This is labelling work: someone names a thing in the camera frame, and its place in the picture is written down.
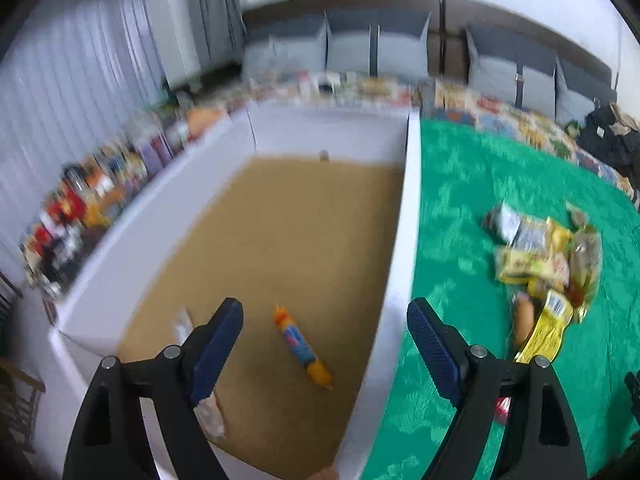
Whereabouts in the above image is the white cardboard box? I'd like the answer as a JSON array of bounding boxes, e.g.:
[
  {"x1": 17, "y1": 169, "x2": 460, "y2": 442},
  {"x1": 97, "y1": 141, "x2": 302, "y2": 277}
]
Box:
[{"x1": 47, "y1": 102, "x2": 421, "y2": 480}]

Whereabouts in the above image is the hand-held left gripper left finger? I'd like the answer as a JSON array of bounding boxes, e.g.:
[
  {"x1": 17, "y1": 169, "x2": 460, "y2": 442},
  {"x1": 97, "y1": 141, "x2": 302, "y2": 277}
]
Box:
[{"x1": 62, "y1": 297, "x2": 245, "y2": 480}]

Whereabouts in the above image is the tan sausage snack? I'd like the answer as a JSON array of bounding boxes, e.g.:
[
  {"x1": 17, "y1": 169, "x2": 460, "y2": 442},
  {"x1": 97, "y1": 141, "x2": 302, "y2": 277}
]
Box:
[{"x1": 512, "y1": 294, "x2": 536, "y2": 352}]

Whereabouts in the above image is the grey pillow with strap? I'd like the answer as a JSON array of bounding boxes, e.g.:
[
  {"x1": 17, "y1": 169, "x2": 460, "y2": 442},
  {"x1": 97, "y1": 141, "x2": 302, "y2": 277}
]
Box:
[
  {"x1": 554, "y1": 56, "x2": 617, "y2": 126},
  {"x1": 466, "y1": 24, "x2": 560, "y2": 111},
  {"x1": 324, "y1": 10, "x2": 432, "y2": 78},
  {"x1": 242, "y1": 12, "x2": 328, "y2": 78}
]

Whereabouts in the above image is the black jacket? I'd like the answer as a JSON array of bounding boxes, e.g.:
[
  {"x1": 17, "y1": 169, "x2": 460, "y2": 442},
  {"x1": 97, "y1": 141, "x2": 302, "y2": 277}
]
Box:
[{"x1": 580, "y1": 102, "x2": 640, "y2": 191}]

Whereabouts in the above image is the orange and blue sausage snack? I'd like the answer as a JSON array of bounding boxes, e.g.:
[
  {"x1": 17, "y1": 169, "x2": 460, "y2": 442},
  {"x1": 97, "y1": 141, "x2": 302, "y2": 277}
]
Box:
[{"x1": 272, "y1": 304, "x2": 334, "y2": 392}]

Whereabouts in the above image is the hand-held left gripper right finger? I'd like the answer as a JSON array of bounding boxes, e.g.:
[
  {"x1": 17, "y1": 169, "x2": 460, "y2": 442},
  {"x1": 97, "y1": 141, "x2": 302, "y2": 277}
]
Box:
[{"x1": 406, "y1": 297, "x2": 588, "y2": 480}]

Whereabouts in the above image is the wooden frame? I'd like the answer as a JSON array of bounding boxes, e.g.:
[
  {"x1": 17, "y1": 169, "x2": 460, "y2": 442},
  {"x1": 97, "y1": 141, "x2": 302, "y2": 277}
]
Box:
[{"x1": 0, "y1": 355, "x2": 47, "y2": 456}]

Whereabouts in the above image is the white sheer curtain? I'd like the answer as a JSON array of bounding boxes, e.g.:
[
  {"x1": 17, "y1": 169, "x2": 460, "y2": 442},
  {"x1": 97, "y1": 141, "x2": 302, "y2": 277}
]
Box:
[{"x1": 0, "y1": 0, "x2": 168, "y2": 261}]

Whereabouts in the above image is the white long snack packet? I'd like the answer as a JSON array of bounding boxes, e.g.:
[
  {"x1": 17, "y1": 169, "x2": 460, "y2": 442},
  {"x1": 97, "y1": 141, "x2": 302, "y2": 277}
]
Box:
[{"x1": 171, "y1": 307, "x2": 227, "y2": 442}]

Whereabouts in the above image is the grey curtain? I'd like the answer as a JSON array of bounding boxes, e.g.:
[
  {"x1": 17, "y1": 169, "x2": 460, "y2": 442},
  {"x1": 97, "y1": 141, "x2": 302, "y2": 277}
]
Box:
[{"x1": 142, "y1": 0, "x2": 246, "y2": 92}]

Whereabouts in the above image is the row of colourful packaged goods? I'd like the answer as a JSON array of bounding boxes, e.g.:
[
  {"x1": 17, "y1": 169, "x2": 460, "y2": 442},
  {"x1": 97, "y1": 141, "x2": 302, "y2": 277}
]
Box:
[{"x1": 20, "y1": 102, "x2": 236, "y2": 301}]

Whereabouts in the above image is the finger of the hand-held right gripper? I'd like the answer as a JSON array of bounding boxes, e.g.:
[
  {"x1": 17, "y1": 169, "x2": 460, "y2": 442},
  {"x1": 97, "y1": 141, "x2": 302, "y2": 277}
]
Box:
[{"x1": 624, "y1": 370, "x2": 640, "y2": 427}]

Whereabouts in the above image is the yellow snack packet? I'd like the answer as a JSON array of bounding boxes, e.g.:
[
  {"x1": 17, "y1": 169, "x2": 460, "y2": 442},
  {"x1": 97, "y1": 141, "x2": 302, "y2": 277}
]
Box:
[
  {"x1": 515, "y1": 287, "x2": 575, "y2": 365},
  {"x1": 495, "y1": 247, "x2": 571, "y2": 286},
  {"x1": 510, "y1": 216, "x2": 575, "y2": 256}
]

